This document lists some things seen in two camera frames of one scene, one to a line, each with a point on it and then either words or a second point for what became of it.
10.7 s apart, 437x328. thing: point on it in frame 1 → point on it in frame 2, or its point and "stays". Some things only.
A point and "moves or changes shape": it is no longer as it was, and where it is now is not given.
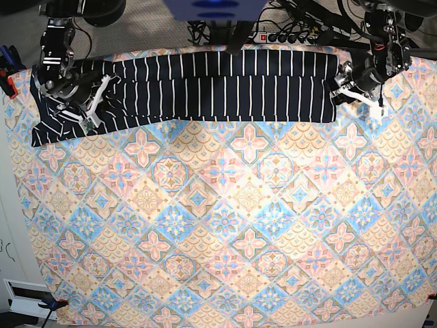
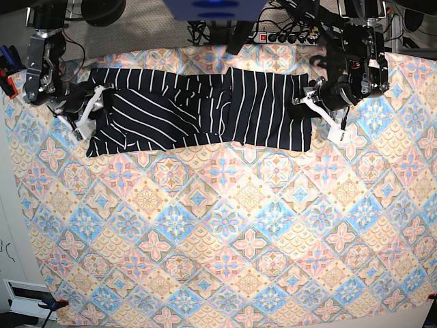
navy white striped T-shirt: [76, 98] moves or changes shape
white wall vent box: [24, 297] stays
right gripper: [364, 79] → [335, 95]
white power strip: [285, 37] stays
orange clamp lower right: [432, 296] stays
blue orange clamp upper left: [10, 63] stays
